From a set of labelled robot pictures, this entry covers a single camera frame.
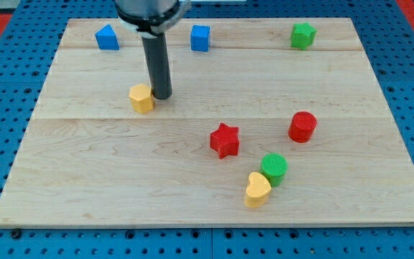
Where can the blue triangle block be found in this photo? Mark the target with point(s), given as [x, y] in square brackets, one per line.
[106, 38]

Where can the green cylinder block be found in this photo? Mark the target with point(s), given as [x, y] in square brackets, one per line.
[274, 167]

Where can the light wooden board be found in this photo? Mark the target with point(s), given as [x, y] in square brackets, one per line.
[88, 160]

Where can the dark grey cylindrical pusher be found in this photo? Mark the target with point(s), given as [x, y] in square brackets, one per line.
[155, 50]

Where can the red cylinder block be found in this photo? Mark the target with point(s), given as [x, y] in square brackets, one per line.
[302, 126]

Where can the yellow hexagon block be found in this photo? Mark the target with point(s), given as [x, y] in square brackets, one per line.
[141, 98]

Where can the green star block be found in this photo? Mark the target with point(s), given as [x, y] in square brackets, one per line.
[302, 35]

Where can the red star block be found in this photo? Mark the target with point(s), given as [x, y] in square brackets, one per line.
[225, 140]

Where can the yellow heart block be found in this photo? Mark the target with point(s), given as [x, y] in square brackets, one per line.
[257, 191]

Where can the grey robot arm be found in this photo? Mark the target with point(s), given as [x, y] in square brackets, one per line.
[151, 19]

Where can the blue cube block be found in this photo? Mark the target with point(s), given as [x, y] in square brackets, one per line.
[200, 38]

